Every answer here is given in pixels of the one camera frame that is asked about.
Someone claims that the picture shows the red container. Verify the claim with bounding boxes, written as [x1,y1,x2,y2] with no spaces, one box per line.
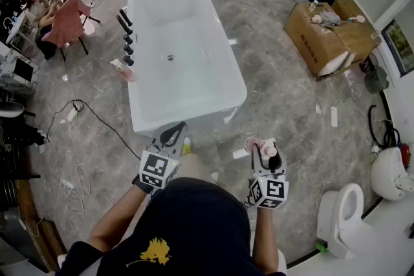
[400,143,411,169]

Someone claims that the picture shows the black hose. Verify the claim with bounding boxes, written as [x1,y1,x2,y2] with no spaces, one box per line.
[368,91,402,150]

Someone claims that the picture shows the chair with pink cloth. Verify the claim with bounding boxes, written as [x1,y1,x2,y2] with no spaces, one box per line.
[41,0,102,63]

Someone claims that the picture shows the white power strip with plugs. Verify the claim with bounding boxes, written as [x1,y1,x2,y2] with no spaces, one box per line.
[66,105,79,123]

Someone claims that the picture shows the person's yellow-green shoe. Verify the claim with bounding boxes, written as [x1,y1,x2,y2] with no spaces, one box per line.
[180,136,193,156]

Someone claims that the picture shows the white wall-hung toilet bowl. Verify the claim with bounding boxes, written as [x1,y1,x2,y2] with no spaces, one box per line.
[371,146,414,202]

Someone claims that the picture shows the white toilet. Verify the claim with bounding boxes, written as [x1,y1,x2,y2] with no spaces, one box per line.
[316,183,386,260]

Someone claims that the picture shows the person's dark printed shirt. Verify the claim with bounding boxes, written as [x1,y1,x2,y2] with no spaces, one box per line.
[54,176,287,276]

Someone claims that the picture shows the dark framed window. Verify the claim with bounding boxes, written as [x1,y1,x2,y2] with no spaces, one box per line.
[381,19,414,78]

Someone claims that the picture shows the dark round bin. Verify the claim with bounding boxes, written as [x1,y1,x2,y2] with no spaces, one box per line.
[358,52,380,74]

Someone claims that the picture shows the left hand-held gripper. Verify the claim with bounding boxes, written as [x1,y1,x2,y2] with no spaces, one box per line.
[138,121,189,190]

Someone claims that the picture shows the black hand shower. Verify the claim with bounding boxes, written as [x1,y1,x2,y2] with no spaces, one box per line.
[118,8,134,27]

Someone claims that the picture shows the grey soft doll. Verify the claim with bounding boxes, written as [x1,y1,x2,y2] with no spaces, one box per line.
[310,10,342,27]

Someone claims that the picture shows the long black cable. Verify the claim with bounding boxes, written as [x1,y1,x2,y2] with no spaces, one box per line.
[46,99,142,162]

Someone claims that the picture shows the white rectangular bathtub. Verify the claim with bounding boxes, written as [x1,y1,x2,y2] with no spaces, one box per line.
[126,0,248,134]

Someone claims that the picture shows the pink pump bottle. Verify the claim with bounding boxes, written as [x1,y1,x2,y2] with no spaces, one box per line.
[109,58,136,83]

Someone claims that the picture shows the small cardboard box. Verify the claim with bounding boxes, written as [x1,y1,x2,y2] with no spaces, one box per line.
[331,0,367,21]

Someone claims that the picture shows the black wristband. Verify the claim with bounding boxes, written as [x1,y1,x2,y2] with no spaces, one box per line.
[131,174,154,195]

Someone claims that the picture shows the large cardboard box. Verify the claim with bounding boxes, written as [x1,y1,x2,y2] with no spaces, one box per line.
[283,2,383,82]

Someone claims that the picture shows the person's left forearm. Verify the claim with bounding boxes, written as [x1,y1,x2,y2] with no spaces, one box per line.
[88,184,153,251]

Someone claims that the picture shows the person's beige trousers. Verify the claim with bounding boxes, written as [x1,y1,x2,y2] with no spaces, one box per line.
[177,151,212,180]

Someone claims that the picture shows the white tangled cable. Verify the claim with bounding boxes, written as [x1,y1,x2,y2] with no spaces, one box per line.
[60,164,92,237]

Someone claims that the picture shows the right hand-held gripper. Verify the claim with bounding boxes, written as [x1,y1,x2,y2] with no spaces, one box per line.
[248,141,290,211]

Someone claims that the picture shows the dark green bag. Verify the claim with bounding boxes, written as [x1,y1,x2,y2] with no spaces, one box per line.
[364,67,390,94]

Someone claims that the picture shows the person's right forearm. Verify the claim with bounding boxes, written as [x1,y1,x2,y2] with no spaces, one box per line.
[252,206,280,273]

